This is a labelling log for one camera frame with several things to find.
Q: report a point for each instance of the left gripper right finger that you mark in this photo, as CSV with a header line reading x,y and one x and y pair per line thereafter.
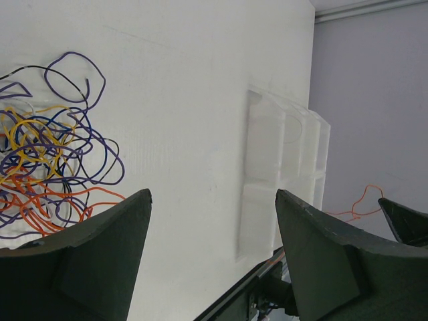
x,y
341,272

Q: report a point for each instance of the white compartment tray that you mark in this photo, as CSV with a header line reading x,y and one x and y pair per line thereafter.
x,y
286,148

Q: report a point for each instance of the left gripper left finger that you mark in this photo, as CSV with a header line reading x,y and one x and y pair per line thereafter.
x,y
85,272

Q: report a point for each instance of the right aluminium frame post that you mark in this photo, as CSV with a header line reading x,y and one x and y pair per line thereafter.
x,y
362,8

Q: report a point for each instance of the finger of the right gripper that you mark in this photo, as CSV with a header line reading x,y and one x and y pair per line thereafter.
x,y
407,225

